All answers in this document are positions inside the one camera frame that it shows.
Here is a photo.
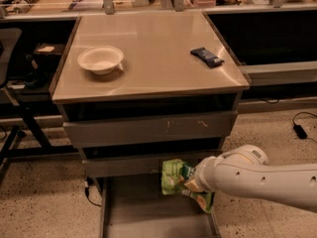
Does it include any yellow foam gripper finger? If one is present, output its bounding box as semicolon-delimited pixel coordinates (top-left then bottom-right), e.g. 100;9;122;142
184;178;203;192

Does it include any green rice chip bag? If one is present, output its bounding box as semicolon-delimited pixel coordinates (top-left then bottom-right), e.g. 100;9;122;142
161;159;215;213

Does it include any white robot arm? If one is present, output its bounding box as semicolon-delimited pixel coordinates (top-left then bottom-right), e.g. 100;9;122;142
186;145;317;212

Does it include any grey middle drawer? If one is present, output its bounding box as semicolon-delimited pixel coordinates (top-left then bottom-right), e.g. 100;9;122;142
82;150;222;178

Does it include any grey top drawer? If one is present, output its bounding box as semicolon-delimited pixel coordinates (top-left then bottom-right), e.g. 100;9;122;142
63;111;238;148

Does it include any grey open bottom drawer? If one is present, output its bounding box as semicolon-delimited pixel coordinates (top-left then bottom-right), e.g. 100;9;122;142
99;174;222;238

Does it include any grey drawer cabinet with counter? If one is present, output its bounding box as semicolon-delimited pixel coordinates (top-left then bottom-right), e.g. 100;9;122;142
49;9;252;238

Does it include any dark blue snack bar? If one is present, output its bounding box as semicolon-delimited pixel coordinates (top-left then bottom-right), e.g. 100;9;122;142
190;48;224;68

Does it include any white paper bowl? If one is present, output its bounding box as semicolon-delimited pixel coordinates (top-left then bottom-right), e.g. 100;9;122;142
77;46;124;75

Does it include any black box with label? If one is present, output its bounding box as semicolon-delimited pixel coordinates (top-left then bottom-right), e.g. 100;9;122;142
34;43;65;56

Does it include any black coiled tool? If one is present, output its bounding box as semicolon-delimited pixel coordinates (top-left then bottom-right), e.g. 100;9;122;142
13;0;40;14

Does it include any black cable with white plug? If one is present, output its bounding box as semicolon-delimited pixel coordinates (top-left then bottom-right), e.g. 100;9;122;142
83;177;102;208

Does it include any black power adapter with cable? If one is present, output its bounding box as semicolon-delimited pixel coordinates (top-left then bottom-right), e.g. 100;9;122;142
292;111;316;143

